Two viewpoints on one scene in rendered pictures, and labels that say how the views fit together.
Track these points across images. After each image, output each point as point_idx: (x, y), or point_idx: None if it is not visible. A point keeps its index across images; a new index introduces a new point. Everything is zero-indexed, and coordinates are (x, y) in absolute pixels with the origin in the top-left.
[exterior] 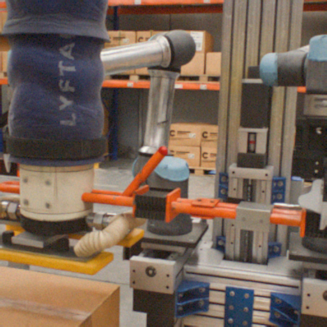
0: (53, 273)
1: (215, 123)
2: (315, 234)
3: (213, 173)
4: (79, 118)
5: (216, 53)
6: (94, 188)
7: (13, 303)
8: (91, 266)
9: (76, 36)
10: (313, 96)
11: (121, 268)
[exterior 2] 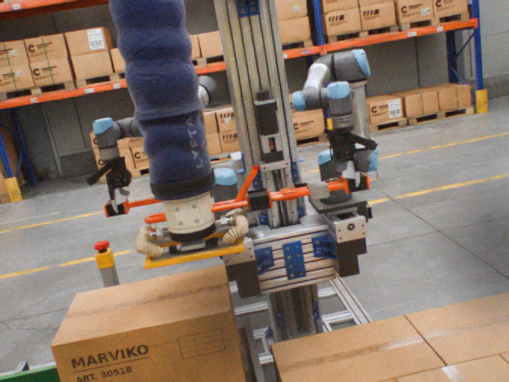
0: (60, 309)
1: None
2: (354, 189)
3: (242, 172)
4: (204, 161)
5: None
6: (35, 220)
7: (171, 295)
8: (242, 246)
9: (192, 111)
10: (338, 117)
11: (123, 283)
